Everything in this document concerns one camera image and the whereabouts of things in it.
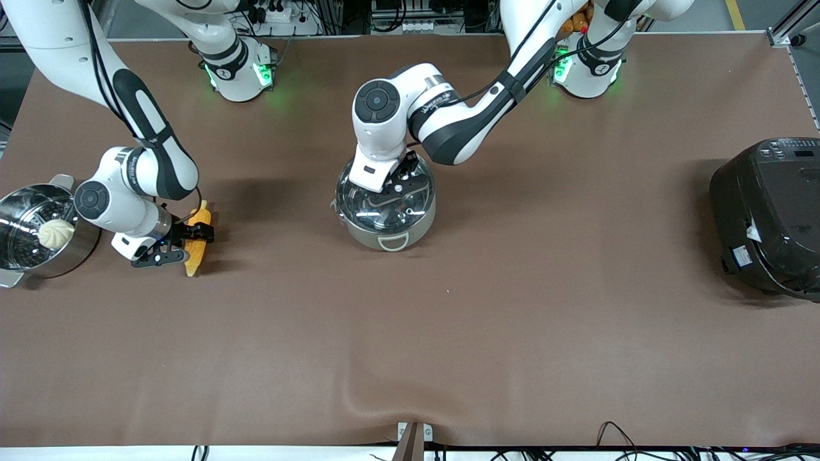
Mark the yellow corn cob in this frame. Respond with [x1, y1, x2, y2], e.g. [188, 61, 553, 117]
[184, 200, 214, 278]

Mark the glass pot lid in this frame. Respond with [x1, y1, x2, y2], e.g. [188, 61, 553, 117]
[336, 154, 436, 234]

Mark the steel steamer pot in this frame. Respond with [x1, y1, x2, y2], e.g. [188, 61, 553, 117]
[0, 174, 103, 289]

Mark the steel cooking pot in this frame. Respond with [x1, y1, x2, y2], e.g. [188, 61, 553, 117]
[330, 157, 438, 252]

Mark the white steamed bun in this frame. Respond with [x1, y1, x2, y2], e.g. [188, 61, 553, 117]
[37, 219, 76, 250]

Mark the brown table cloth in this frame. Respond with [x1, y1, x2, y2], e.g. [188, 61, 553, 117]
[0, 32, 820, 449]

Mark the bag of orange buns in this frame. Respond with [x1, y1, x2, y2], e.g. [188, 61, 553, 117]
[556, 10, 591, 35]

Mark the black rice cooker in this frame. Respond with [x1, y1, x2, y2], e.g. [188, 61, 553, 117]
[709, 137, 820, 303]

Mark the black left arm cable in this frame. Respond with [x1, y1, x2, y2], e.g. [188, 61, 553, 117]
[442, 0, 641, 109]

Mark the metal table bracket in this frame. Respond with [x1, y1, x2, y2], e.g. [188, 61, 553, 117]
[392, 421, 434, 461]

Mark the black looped cable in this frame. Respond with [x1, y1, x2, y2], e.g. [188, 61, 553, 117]
[596, 421, 640, 450]

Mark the aluminium frame profile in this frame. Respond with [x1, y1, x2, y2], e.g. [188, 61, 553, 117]
[766, 0, 820, 49]

